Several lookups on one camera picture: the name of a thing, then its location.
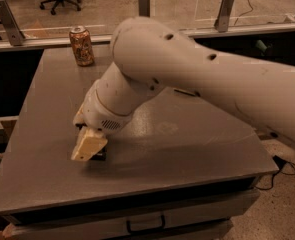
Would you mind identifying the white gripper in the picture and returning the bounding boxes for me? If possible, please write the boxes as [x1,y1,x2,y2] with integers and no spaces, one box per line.
[70,80,134,162]

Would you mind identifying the black rxbar chocolate wrapper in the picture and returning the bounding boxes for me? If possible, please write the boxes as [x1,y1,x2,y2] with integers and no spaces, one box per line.
[92,148,106,161]

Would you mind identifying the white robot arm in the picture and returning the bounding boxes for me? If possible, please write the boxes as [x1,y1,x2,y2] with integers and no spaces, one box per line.
[71,17,295,161]

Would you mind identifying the orange soda can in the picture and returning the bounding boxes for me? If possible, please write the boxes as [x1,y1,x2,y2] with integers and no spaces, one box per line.
[69,26,94,66]

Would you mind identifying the grey drawer with black handle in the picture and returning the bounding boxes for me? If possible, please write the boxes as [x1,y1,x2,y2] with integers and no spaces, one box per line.
[3,189,259,240]

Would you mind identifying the left metal bracket post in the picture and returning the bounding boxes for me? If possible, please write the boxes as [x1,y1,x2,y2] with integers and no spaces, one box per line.
[0,0,25,46]

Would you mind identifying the metal bracket post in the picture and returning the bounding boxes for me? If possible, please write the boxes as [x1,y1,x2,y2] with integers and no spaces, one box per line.
[0,0,25,46]
[138,0,150,17]
[214,0,235,33]

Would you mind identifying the middle metal bracket post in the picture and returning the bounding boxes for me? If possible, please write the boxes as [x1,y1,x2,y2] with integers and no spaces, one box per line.
[138,0,150,17]

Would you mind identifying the metal guard rail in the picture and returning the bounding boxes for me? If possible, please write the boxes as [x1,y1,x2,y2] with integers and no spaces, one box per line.
[0,23,295,52]

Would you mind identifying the right metal bracket post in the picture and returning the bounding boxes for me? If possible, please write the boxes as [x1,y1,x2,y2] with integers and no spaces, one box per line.
[214,0,235,33]

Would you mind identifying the black floor cable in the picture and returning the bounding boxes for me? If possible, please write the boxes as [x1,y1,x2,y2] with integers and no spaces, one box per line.
[255,155,295,192]

